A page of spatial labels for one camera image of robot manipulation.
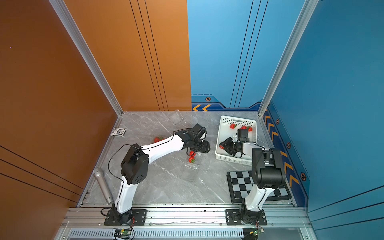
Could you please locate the aluminium front rail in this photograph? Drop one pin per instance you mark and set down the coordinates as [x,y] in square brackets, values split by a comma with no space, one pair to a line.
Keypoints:
[186,216]

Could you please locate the right aluminium corner post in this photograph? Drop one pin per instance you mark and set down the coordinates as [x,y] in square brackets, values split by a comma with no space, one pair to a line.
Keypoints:
[292,43]

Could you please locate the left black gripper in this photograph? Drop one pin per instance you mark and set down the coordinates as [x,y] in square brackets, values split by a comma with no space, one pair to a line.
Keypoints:
[206,148]

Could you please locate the left green circuit board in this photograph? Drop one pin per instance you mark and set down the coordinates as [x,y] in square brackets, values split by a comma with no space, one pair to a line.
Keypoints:
[123,234]

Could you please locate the right green circuit board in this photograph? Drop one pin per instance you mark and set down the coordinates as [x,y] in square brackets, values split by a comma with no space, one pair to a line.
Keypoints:
[256,232]

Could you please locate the grey metal cylinder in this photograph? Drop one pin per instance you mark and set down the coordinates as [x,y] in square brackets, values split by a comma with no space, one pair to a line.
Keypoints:
[99,175]

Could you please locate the clear clamshell near wall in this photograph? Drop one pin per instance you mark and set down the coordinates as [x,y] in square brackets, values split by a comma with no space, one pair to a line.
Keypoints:
[177,117]

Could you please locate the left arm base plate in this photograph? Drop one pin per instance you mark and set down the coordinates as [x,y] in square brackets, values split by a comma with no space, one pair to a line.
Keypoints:
[133,217]

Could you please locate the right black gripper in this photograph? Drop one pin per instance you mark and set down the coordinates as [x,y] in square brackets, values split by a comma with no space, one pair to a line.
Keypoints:
[226,145]

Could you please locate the left aluminium corner post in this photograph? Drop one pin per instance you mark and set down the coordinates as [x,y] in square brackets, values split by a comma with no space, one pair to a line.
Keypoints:
[74,32]

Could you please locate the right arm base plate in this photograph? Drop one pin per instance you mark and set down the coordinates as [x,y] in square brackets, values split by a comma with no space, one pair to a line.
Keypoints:
[237,217]

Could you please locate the white perforated plastic basket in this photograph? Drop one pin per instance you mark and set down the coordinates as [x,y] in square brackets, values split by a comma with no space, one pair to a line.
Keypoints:
[226,132]

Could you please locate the green circuit board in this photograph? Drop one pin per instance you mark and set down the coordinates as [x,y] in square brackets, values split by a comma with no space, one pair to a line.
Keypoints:
[256,232]
[123,234]

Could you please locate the strawberry five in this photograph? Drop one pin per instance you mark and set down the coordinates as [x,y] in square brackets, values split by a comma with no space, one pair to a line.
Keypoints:
[191,160]

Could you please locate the clear plastic clamshell container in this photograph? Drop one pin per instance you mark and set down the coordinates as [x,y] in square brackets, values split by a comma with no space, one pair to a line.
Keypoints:
[161,138]

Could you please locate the aluminium corner post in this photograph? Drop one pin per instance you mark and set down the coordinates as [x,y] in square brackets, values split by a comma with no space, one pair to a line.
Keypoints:
[292,43]
[74,32]

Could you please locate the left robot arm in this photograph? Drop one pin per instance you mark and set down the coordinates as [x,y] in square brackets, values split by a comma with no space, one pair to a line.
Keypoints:
[135,164]

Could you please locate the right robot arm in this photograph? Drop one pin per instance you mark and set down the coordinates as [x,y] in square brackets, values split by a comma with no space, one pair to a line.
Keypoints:
[267,174]

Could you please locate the black white checkerboard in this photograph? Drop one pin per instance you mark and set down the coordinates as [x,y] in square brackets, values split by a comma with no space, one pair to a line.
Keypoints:
[240,185]

